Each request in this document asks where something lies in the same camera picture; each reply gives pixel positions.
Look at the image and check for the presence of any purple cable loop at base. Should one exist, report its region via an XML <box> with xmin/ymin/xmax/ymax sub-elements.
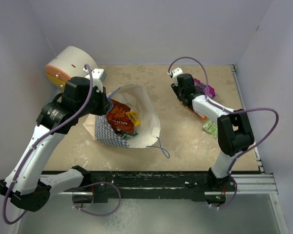
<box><xmin>72</xmin><ymin>181</ymin><xmax>122</xmax><ymax>217</ymax></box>

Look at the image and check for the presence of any red chips bag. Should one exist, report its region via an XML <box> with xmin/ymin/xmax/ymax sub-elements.
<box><xmin>106</xmin><ymin>99</ymin><xmax>135</xmax><ymax>134</ymax></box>

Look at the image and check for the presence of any yellow snack packet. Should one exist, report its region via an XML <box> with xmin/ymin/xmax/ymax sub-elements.
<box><xmin>126</xmin><ymin>111</ymin><xmax>141</xmax><ymax>126</ymax></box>

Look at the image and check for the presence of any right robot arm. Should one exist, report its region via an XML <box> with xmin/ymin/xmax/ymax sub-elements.
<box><xmin>170</xmin><ymin>72</ymin><xmax>254</xmax><ymax>191</ymax></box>

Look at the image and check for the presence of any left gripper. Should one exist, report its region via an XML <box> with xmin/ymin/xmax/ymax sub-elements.
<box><xmin>77</xmin><ymin>85</ymin><xmax>112</xmax><ymax>118</ymax></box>

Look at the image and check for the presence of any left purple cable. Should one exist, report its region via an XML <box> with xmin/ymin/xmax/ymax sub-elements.
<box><xmin>1</xmin><ymin>63</ymin><xmax>92</xmax><ymax>225</ymax></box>

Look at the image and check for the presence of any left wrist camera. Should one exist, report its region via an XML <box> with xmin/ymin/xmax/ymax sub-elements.
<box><xmin>83</xmin><ymin>68</ymin><xmax>106</xmax><ymax>87</ymax></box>

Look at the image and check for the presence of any green snack packet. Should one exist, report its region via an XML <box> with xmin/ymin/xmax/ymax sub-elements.
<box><xmin>203</xmin><ymin>119</ymin><xmax>218</xmax><ymax>138</ymax></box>

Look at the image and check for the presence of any white cylindrical container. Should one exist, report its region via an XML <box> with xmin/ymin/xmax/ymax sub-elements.
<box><xmin>45</xmin><ymin>46</ymin><xmax>98</xmax><ymax>88</ymax></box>

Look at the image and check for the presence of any orange snack packet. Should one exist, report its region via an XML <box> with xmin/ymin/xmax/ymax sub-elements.
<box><xmin>190</xmin><ymin>110</ymin><xmax>207</xmax><ymax>120</ymax></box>

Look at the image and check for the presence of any purple snack packet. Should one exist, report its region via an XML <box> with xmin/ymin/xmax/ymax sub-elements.
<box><xmin>193</xmin><ymin>78</ymin><xmax>217</xmax><ymax>99</ymax></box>

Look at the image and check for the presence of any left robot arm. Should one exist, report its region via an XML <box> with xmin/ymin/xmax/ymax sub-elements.
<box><xmin>0</xmin><ymin>74</ymin><xmax>110</xmax><ymax>212</ymax></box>

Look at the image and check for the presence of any checkered paper bag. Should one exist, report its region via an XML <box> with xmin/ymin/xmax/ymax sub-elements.
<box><xmin>84</xmin><ymin>83</ymin><xmax>170</xmax><ymax>158</ymax></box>

